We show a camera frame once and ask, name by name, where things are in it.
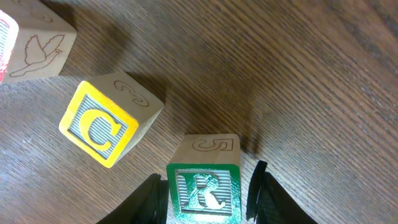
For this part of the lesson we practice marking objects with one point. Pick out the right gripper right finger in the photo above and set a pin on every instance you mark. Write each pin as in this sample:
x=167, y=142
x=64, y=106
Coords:
x=269, y=203

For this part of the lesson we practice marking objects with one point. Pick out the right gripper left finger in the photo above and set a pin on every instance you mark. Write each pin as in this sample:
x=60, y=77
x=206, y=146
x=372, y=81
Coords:
x=147, y=204

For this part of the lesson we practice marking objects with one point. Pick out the green letter R block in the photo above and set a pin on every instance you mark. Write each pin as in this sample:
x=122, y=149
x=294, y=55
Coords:
x=205, y=180

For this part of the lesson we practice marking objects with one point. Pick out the yellow letter C block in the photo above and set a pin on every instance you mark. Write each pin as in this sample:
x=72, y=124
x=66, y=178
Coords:
x=108, y=115

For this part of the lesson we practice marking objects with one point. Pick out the red letter I block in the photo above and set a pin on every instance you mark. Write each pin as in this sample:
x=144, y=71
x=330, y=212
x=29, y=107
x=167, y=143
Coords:
x=35, y=41

